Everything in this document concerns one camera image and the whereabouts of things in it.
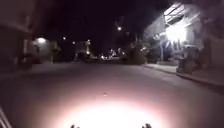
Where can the grey asphalt road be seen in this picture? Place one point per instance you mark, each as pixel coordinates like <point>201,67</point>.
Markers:
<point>110,86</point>

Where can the lit building with awning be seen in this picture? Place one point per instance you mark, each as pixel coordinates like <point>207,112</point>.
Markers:
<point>186,33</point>

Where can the dark building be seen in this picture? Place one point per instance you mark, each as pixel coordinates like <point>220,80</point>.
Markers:
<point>15,33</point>

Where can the pale concrete pavement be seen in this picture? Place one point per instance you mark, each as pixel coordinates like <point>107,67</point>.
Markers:
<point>200,76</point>

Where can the robot's own part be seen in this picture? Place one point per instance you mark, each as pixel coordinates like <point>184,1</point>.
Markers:
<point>147,126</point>
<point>75,126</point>

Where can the dark bin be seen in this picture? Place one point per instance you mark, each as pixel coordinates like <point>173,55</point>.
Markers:
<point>184,63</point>

